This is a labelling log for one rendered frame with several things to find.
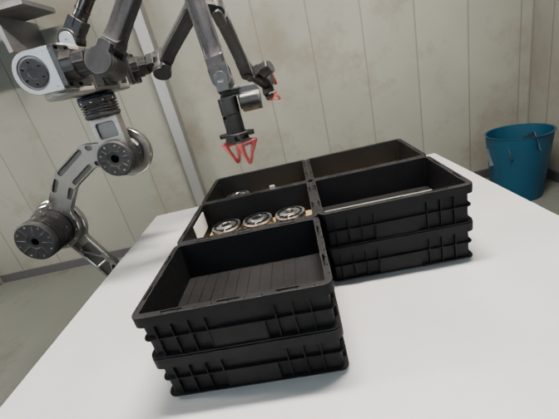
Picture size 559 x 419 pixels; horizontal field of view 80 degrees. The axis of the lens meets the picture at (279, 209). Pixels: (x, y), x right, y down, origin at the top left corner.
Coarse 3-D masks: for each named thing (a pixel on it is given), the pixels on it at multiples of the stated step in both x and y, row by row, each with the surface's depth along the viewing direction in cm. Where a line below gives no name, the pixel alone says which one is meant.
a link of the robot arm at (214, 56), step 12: (192, 0) 93; (204, 0) 93; (192, 12) 93; (204, 12) 93; (204, 24) 93; (204, 36) 94; (216, 36) 95; (204, 48) 94; (216, 48) 94; (216, 60) 94; (228, 72) 95
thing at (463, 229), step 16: (464, 224) 88; (384, 240) 90; (400, 240) 90; (416, 240) 90; (432, 240) 91; (448, 240) 91; (464, 240) 91; (336, 256) 92; (352, 256) 94; (368, 256) 94; (384, 256) 93; (400, 256) 93; (416, 256) 93; (432, 256) 93; (448, 256) 93; (464, 256) 93; (336, 272) 96; (352, 272) 96; (368, 272) 95; (384, 272) 94
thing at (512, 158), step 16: (496, 128) 263; (512, 128) 261; (528, 128) 256; (544, 128) 246; (496, 144) 241; (512, 144) 233; (528, 144) 229; (544, 144) 229; (496, 160) 247; (512, 160) 238; (528, 160) 234; (544, 160) 235; (496, 176) 253; (512, 176) 243; (528, 176) 239; (544, 176) 242; (512, 192) 249; (528, 192) 245
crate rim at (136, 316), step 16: (288, 224) 87; (208, 240) 89; (320, 240) 75; (320, 256) 69; (160, 272) 79; (288, 288) 61; (304, 288) 61; (320, 288) 61; (144, 304) 68; (192, 304) 64; (208, 304) 63; (224, 304) 62; (240, 304) 62; (256, 304) 62; (272, 304) 62; (144, 320) 64; (160, 320) 64; (176, 320) 64
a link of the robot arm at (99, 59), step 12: (120, 0) 93; (132, 0) 93; (120, 12) 94; (132, 12) 95; (108, 24) 94; (120, 24) 94; (132, 24) 97; (108, 36) 94; (120, 36) 95; (96, 48) 93; (108, 48) 93; (120, 48) 97; (84, 60) 94; (96, 60) 94; (108, 60) 94; (96, 72) 94; (108, 72) 95
